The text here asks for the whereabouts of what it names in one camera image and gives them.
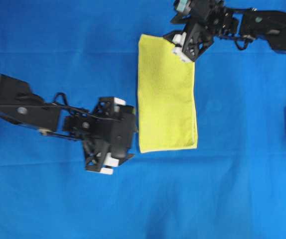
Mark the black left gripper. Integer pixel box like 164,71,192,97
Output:
62,97,136,174

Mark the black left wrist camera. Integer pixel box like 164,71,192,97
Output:
110,115,136,160

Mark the blue table cloth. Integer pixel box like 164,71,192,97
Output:
0,0,286,239

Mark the yellow-green towel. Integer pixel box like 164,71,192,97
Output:
138,34,198,153

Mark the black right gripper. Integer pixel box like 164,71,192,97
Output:
162,21,239,62

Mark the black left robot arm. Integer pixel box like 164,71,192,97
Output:
0,74,137,175

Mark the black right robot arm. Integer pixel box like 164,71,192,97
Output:
163,0,286,62

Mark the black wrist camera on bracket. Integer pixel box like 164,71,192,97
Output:
170,0,224,24

